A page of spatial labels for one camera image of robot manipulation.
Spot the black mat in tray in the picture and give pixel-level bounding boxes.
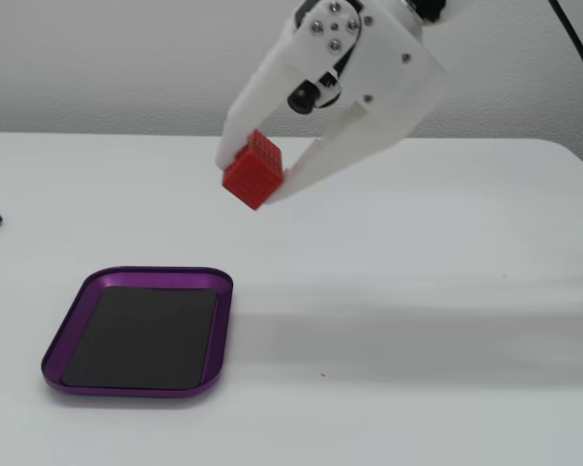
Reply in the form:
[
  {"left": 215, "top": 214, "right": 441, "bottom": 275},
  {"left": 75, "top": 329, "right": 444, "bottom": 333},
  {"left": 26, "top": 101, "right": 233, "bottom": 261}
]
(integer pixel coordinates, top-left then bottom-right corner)
[{"left": 59, "top": 285, "right": 220, "bottom": 390}]

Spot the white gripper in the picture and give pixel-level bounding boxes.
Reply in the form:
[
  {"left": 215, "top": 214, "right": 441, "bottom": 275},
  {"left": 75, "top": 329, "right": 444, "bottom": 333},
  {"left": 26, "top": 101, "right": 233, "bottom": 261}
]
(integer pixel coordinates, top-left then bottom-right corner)
[{"left": 215, "top": 0, "right": 449, "bottom": 207}]

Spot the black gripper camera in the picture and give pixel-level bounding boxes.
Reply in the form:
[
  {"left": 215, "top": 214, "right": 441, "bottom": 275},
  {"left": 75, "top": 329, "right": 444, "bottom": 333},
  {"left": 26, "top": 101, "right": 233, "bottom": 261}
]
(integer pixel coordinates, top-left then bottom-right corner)
[{"left": 286, "top": 70, "right": 344, "bottom": 117}]

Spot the purple metal tray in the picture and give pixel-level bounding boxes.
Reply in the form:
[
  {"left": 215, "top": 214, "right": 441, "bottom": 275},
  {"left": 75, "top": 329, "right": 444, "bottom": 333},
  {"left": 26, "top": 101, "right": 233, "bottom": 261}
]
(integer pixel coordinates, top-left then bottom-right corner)
[{"left": 40, "top": 264, "right": 235, "bottom": 399}]

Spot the black cable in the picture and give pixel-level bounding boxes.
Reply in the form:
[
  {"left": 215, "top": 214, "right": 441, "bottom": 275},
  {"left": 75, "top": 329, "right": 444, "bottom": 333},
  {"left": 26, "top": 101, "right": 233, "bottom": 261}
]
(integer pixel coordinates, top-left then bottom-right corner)
[{"left": 547, "top": 0, "right": 583, "bottom": 104}]

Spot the red cube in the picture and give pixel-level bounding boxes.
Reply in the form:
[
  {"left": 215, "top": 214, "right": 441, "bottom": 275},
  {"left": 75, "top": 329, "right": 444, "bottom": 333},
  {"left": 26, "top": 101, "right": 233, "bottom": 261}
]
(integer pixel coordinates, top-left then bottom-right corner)
[{"left": 222, "top": 128, "right": 286, "bottom": 212}]

